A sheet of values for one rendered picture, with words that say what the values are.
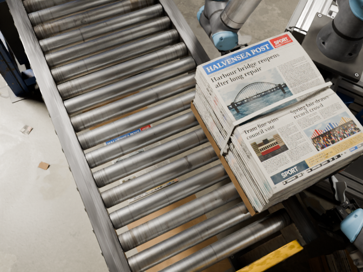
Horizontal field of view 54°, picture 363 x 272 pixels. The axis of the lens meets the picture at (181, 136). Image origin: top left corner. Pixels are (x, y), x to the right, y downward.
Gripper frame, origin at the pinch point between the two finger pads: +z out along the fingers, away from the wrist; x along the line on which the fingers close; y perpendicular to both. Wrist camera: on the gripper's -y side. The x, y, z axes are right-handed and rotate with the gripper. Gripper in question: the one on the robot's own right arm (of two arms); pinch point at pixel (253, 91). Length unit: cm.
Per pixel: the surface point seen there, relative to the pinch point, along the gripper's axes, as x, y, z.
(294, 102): -5.6, 23.6, 17.4
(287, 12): 99, -79, -80
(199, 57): -10.5, 0.7, -18.8
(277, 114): -11.6, 23.8, 18.6
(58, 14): -48, -1, -56
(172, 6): -9.3, 0.7, -43.1
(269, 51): -3.2, 24.1, 1.7
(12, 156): -93, -79, -53
